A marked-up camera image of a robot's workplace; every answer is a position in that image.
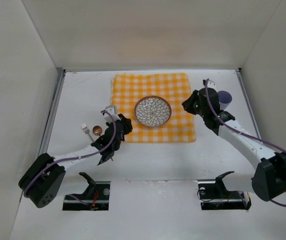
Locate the copper spoon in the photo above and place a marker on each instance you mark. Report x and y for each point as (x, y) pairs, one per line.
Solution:
(97, 130)

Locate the floral patterned bowl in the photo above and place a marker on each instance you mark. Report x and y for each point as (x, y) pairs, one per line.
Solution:
(152, 111)

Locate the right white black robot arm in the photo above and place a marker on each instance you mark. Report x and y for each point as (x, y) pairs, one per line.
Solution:
(269, 178)

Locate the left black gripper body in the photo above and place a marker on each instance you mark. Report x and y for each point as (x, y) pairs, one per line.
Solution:
(123, 124)

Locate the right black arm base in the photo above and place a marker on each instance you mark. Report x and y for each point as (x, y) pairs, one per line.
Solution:
(213, 195)

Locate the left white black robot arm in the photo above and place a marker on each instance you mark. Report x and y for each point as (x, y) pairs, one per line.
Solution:
(44, 179)

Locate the yellow white checkered cloth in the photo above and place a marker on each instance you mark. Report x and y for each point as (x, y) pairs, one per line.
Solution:
(128, 89)

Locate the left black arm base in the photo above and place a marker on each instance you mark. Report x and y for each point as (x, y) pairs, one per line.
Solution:
(95, 195)

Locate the lilac paper cup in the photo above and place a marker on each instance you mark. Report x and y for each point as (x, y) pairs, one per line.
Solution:
(225, 98)

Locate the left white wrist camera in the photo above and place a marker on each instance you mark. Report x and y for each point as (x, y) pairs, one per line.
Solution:
(110, 114)

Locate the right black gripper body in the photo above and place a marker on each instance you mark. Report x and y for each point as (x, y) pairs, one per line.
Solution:
(190, 104)

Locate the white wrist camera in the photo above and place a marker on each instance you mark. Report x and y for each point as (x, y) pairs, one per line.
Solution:
(110, 114)
(209, 83)

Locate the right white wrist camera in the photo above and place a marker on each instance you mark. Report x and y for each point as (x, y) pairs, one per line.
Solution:
(209, 83)

